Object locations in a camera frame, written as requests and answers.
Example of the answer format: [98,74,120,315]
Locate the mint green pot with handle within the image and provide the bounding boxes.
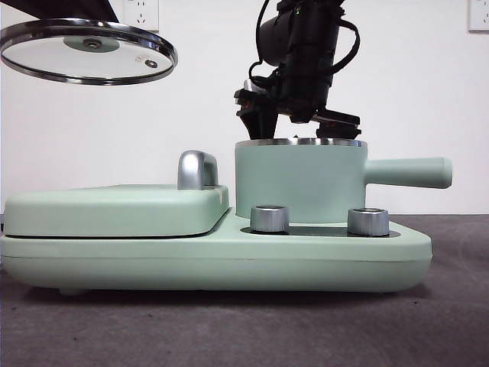
[234,137,454,226]

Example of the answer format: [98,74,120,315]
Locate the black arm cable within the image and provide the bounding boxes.
[330,18,362,74]

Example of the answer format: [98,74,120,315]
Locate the glass lid with green knob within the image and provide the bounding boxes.
[0,18,179,86]

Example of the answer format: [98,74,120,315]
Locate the mint green breakfast machine base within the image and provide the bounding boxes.
[0,213,433,297]

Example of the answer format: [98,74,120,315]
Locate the silver griddle cover handle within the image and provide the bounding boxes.
[177,150,220,191]

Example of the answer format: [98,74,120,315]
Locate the silver control knob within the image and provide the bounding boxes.
[250,205,290,234]
[346,207,390,236]

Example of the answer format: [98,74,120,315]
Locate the white wall socket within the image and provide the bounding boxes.
[124,0,160,34]
[468,0,489,34]

